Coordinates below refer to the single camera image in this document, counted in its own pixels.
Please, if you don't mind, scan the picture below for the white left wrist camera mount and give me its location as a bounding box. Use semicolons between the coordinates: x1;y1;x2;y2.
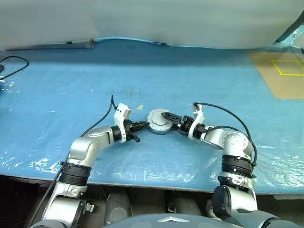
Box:
113;103;133;144

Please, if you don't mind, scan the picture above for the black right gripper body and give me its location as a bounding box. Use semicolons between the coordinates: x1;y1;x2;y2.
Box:
177;115;194;136

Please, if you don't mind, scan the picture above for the thin black loose cable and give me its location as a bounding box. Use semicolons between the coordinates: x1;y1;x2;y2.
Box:
0;56;29;80

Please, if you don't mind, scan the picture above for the grey robot torso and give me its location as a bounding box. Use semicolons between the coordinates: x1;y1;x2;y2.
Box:
102;213;245;228

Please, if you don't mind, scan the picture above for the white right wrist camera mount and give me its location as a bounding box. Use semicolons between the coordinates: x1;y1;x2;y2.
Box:
189;102;206;139

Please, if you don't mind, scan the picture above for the blue plastic table cover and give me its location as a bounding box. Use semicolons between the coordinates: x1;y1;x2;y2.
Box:
0;36;304;196

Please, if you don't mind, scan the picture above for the grey rounded shape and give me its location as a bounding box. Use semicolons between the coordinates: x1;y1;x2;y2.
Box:
105;191;132;224
171;190;200;215

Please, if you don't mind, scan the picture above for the yellow tape square outline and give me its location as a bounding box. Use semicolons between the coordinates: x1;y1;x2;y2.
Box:
271;59;304;76

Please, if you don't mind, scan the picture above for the white backdrop sheet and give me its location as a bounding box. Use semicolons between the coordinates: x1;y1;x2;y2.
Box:
0;0;304;51

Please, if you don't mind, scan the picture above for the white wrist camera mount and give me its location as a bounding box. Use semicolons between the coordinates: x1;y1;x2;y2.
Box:
113;103;133;144
189;102;206;139

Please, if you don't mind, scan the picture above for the grey round housing lid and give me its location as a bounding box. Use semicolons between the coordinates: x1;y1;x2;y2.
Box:
147;108;172;130

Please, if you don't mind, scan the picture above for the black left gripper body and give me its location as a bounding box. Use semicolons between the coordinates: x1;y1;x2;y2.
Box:
123;120;137;141

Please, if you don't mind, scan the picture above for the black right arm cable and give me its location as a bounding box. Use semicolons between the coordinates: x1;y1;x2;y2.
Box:
193;102;259;168

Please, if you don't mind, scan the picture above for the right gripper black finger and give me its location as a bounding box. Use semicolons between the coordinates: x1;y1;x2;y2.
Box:
161;112;182;123

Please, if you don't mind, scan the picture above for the teal diagonal frame strut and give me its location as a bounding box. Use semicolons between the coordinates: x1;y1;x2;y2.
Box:
273;7;304;43

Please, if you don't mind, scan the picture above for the silver metal bracket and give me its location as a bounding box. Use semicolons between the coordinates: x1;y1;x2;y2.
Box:
288;28;304;54

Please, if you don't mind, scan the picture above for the brown cardboard sheet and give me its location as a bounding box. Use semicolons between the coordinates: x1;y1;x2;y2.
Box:
247;50;304;100

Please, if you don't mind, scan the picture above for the pale rounded shape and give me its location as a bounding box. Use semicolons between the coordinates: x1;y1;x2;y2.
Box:
205;199;216;218

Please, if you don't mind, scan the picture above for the long grey metal bar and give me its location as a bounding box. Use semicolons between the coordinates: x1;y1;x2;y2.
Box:
5;38;96;51

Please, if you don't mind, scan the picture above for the small black white connector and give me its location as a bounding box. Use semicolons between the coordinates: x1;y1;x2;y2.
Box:
85;200;95;214

